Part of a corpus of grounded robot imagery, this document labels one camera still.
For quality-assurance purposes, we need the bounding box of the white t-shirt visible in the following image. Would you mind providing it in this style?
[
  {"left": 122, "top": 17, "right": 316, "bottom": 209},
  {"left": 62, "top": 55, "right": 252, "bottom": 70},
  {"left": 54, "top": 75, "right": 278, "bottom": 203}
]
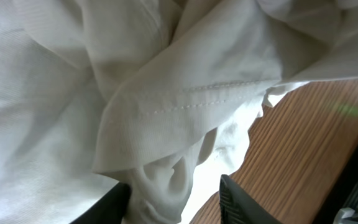
[{"left": 0, "top": 0, "right": 358, "bottom": 223}]

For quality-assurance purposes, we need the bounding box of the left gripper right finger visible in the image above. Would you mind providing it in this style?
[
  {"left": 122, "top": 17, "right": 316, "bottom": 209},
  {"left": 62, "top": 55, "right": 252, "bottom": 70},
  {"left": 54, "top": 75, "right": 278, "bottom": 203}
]
[{"left": 219, "top": 175, "right": 281, "bottom": 224}]

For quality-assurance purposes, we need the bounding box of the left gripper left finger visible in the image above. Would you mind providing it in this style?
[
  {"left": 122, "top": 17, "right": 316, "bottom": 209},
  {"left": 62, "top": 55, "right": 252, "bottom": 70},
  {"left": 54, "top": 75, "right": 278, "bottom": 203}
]
[{"left": 70, "top": 182, "right": 131, "bottom": 224}]

